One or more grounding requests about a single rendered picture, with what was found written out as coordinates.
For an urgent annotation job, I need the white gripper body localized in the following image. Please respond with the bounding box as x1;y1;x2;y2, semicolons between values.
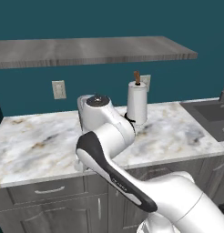
74;155;87;173

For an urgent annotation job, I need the narrow grey drawer front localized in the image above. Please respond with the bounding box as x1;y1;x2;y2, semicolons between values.
84;173;109;196

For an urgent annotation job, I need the grey cupboard door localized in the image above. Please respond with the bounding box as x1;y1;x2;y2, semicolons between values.
107;184;154;233
200;153;224;206
0;194;109;233

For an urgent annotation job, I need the white paper towel roll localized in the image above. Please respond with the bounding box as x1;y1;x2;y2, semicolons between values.
126;81;148;126

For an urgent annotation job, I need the brown paper towel holder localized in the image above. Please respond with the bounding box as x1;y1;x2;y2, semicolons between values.
123;70;142;124

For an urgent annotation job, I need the dark grey sink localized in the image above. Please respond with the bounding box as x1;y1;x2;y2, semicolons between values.
179;99;224;143

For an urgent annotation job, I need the grey metal tap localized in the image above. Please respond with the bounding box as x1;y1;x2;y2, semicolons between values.
219;76;224;103

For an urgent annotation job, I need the silver drawer handle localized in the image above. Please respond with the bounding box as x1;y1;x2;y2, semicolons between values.
34;186;66;195

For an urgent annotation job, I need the silver cupboard door handle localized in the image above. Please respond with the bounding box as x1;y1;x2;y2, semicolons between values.
211;159;224;173
97;198;102;221

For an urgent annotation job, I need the white wall outlet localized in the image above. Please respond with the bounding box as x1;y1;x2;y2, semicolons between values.
51;79;67;100
139;74;152;93

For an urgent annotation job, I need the grey wooden wall shelf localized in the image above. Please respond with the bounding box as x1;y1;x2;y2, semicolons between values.
0;35;199;70

